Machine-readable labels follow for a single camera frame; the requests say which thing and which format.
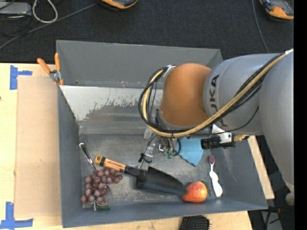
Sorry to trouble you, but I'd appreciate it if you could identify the grey metal bin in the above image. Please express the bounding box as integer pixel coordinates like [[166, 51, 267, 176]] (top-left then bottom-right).
[[55, 39, 269, 228]]

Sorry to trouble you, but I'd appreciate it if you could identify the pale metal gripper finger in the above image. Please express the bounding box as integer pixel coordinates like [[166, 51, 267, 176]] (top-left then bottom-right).
[[140, 146, 154, 164], [143, 127, 158, 140]]

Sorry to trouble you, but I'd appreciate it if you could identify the orange handled black garden trowel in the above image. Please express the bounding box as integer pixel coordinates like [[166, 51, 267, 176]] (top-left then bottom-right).
[[94, 154, 188, 196]]

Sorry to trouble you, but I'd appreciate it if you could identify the black cylinder on white bracket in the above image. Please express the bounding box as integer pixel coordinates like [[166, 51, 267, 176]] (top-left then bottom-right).
[[200, 124, 248, 150]]

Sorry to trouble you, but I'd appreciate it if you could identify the white toothbrush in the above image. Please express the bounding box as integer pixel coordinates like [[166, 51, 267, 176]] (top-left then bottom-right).
[[208, 155, 224, 198]]

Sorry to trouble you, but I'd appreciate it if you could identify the black hairbrush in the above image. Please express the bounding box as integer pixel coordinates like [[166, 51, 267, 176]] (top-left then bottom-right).
[[179, 215, 212, 230]]

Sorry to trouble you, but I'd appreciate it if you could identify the brown cardboard board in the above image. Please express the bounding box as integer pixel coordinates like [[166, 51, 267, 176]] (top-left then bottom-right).
[[13, 75, 63, 219]]

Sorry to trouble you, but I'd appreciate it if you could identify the silver metal spoon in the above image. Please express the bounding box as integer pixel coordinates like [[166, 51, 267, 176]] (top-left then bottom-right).
[[79, 142, 97, 172]]

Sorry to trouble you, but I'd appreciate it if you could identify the purple grape bunch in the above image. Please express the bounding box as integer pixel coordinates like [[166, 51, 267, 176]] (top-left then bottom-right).
[[80, 168, 124, 211]]

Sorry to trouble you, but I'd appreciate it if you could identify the red orange toy apple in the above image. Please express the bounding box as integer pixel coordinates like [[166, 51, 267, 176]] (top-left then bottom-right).
[[182, 181, 209, 204]]

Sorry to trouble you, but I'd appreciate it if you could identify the light blue cloth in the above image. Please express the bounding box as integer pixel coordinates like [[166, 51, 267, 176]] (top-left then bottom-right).
[[178, 138, 204, 167]]

